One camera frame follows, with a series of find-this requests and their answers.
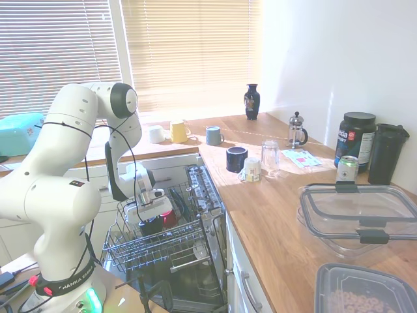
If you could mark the dark blue plate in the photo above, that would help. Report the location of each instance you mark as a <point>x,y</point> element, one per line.
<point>185,205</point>
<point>174,200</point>

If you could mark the clear food container with lid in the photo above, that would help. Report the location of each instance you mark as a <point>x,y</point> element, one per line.
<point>355,202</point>

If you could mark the glass french press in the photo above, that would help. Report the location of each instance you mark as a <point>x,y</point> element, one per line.
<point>296,132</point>

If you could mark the plain white mug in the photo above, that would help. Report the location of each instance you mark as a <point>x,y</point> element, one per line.
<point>157,134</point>

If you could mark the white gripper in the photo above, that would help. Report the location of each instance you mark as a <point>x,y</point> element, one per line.
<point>153,210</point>

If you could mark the red speckled enamel mug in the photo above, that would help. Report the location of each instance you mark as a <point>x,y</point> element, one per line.
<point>170,219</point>

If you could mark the wide window blind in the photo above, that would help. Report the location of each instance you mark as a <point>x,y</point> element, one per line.
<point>192,52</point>

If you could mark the yellow mug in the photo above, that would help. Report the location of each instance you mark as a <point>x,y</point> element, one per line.
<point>178,131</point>

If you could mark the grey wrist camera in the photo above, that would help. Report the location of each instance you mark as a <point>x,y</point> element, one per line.
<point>151,195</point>

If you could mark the dark blue floral vase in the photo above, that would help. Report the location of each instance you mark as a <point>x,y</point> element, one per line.
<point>252,104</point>

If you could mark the blue mug with white rim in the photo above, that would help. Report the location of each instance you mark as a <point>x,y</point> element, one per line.
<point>150,227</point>

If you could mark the grey blue mug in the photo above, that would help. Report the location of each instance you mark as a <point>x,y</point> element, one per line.
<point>213,135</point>

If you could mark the black shaker bottle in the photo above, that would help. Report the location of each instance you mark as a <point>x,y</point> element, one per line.
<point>386,153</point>

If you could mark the printed paper cards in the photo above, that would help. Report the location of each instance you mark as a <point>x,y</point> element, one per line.
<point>301,158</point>

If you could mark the white drink can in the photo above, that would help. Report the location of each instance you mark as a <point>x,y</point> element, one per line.
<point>347,169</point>

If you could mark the grey container with cereal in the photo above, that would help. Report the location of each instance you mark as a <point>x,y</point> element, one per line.
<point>361,290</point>

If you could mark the narrow window blind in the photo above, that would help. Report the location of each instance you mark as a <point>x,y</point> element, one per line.
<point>55,49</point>

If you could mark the teal plastic box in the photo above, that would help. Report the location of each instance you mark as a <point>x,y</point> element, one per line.
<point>16,133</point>

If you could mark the silver cabinet knob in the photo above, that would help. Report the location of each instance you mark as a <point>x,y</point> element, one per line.
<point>229,271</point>

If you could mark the white printed mug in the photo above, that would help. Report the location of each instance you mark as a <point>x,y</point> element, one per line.
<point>251,169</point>

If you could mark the dark navy mug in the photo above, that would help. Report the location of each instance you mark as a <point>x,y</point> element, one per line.
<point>236,159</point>

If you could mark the steel dishwasher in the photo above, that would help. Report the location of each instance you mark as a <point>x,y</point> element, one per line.
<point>205,192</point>

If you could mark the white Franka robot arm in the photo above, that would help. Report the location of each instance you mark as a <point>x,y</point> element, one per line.
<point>65,130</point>

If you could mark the black protein powder jar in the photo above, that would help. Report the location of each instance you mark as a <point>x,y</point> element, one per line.
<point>355,140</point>

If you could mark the black camera stand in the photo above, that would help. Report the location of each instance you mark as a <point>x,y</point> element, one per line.
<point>156,291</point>

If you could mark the clear ribbed tumbler glass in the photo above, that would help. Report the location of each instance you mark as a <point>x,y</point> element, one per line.
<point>270,156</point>

